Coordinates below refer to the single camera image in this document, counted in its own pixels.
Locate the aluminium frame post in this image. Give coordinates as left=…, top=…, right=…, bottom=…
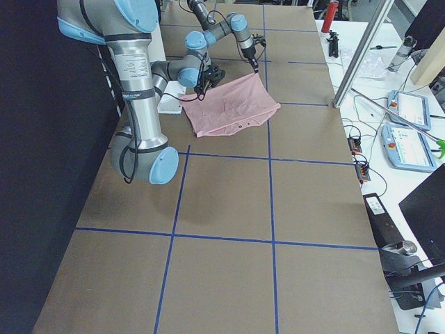
left=333, top=0, right=394, bottom=109

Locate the pink Snoopy t-shirt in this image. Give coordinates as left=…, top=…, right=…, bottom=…
left=181, top=73, right=281, bottom=138

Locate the far blue teach pendant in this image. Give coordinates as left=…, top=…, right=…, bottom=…
left=387, top=90, right=431, bottom=131

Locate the red bottle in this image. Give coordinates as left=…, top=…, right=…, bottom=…
left=321, top=0, right=339, bottom=33

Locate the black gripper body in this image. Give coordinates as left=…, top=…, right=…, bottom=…
left=242, top=47, right=256, bottom=63
left=200, top=67, right=218, bottom=89

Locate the far orange connector block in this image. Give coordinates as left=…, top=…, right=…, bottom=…
left=347, top=136, right=362, bottom=155

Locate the orange connector block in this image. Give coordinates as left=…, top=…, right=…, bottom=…
left=353, top=154, right=371, bottom=184
left=347, top=136, right=362, bottom=155

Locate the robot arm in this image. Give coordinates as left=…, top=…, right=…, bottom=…
left=57, top=1, right=224, bottom=184
left=187, top=0, right=266, bottom=73

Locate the wooden board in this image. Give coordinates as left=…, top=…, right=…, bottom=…
left=410, top=0, right=445, bottom=88

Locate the black box with label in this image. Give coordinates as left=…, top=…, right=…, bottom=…
left=363, top=193, right=404, bottom=248

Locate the black clamp stand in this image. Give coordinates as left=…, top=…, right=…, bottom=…
left=379, top=241, right=444, bottom=310

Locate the near orange connector block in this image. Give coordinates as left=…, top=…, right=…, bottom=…
left=353, top=154, right=371, bottom=184

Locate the clear plastic bag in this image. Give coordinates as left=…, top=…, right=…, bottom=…
left=339, top=48, right=387, bottom=79

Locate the blue teach pendant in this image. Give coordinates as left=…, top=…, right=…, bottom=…
left=381, top=125, right=437, bottom=173
left=387, top=90, right=431, bottom=131

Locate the black monitor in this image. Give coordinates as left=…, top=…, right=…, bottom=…
left=399, top=165, right=444, bottom=264

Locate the black folded tripod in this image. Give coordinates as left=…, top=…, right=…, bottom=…
left=327, top=31, right=339, bottom=58

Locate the near blue teach pendant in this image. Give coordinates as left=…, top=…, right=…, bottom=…
left=381, top=125, right=437, bottom=173

